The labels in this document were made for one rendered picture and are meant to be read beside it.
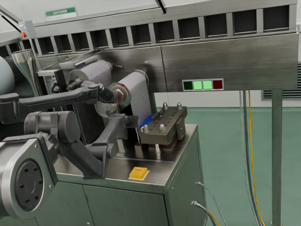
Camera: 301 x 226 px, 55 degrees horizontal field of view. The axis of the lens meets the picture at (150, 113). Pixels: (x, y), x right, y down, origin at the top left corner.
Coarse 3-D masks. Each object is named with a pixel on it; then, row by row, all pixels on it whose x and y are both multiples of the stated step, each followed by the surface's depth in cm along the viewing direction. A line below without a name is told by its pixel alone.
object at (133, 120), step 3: (129, 117) 153; (132, 117) 156; (135, 117) 156; (129, 120) 152; (132, 120) 155; (135, 120) 156; (129, 123) 152; (132, 123) 155; (135, 123) 155; (126, 126) 158; (129, 126) 157; (132, 126) 156; (135, 126) 155
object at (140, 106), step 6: (138, 96) 167; (144, 96) 175; (132, 102) 160; (138, 102) 167; (144, 102) 175; (132, 108) 160; (138, 108) 167; (144, 108) 175; (150, 108) 183; (138, 114) 167; (144, 114) 175; (150, 114) 183; (138, 120) 168; (144, 120) 175; (138, 126) 168
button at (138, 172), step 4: (136, 168) 148; (140, 168) 148; (144, 168) 147; (132, 172) 145; (136, 172) 145; (140, 172) 144; (144, 172) 144; (132, 176) 144; (136, 176) 143; (140, 176) 142
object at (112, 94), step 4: (108, 92) 143; (112, 92) 149; (116, 92) 148; (108, 96) 145; (112, 96) 148; (116, 96) 147; (100, 100) 150; (104, 100) 149; (108, 100) 148; (112, 100) 147; (116, 100) 147
